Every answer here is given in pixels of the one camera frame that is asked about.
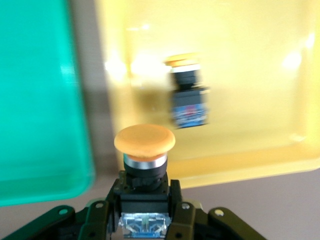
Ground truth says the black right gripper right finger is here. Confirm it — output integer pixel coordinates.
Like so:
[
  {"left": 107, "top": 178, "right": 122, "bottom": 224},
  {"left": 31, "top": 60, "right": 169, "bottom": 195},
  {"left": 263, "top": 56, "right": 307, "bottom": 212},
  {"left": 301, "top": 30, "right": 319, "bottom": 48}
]
[{"left": 166, "top": 179, "right": 266, "bottom": 240}]

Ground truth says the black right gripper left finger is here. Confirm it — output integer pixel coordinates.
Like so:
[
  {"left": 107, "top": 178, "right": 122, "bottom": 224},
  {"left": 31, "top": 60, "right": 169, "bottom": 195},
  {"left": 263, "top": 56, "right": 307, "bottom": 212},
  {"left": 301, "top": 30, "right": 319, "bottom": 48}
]
[{"left": 0, "top": 172, "right": 126, "bottom": 240}]

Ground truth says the yellow mushroom push button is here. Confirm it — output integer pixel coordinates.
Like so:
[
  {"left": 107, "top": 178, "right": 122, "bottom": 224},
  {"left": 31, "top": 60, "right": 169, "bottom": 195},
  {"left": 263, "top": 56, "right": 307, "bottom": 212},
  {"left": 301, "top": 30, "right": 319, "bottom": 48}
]
[
  {"left": 113, "top": 123, "right": 176, "bottom": 238},
  {"left": 163, "top": 52, "right": 211, "bottom": 130}
]

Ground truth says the green plastic tray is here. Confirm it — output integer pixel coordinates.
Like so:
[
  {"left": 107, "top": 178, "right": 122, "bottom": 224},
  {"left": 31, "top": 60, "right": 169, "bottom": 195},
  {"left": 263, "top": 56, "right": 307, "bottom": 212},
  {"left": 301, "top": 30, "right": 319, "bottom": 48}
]
[{"left": 0, "top": 0, "right": 96, "bottom": 208}]

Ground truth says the yellow plastic tray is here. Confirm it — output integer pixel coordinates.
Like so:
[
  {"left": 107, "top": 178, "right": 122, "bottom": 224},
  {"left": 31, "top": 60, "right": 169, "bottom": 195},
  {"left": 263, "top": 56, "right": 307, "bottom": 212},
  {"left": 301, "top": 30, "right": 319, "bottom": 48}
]
[{"left": 94, "top": 0, "right": 320, "bottom": 190}]

